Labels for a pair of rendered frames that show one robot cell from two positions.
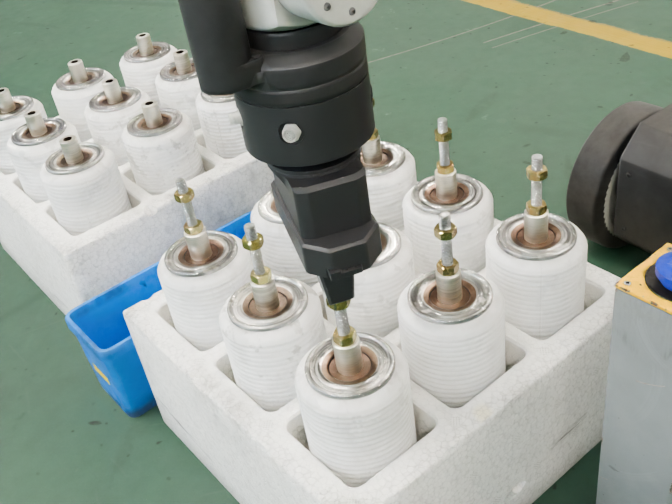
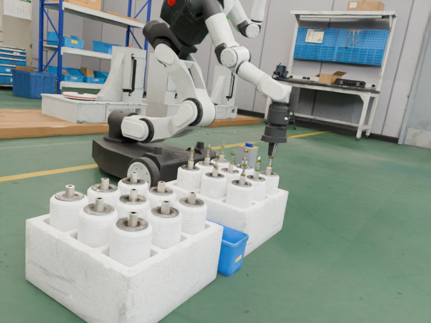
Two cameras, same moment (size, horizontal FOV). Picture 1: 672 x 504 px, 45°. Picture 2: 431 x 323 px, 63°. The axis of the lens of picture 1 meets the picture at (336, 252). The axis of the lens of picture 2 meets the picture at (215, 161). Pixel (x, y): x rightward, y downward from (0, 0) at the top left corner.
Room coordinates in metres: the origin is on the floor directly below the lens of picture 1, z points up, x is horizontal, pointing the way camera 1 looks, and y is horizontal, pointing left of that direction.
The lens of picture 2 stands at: (1.30, 1.21, 0.61)
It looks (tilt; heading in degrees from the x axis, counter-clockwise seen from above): 13 degrees down; 245
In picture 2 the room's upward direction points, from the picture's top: 8 degrees clockwise
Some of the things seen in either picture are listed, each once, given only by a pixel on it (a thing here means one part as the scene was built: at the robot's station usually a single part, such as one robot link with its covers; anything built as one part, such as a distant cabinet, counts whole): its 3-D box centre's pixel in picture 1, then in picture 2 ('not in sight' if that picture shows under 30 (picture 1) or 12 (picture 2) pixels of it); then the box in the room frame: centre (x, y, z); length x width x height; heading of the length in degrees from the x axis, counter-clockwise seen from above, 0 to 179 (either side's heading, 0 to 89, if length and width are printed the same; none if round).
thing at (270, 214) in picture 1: (292, 203); (214, 175); (0.75, 0.04, 0.25); 0.08 x 0.08 x 0.01
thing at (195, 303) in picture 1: (220, 320); (238, 207); (0.68, 0.14, 0.16); 0.10 x 0.10 x 0.18
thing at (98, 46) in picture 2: not in sight; (108, 48); (0.49, -5.84, 0.90); 0.50 x 0.38 x 0.21; 120
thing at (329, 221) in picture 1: (310, 158); (276, 127); (0.49, 0.01, 0.45); 0.13 x 0.10 x 0.12; 12
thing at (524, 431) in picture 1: (379, 362); (224, 207); (0.65, -0.03, 0.09); 0.39 x 0.39 x 0.18; 34
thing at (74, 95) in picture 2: not in sight; (80, 95); (1.12, -2.33, 0.29); 0.30 x 0.30 x 0.06
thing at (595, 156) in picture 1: (627, 175); (142, 177); (0.92, -0.41, 0.10); 0.20 x 0.05 x 0.20; 122
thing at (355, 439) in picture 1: (362, 438); (264, 194); (0.49, 0.00, 0.16); 0.10 x 0.10 x 0.18
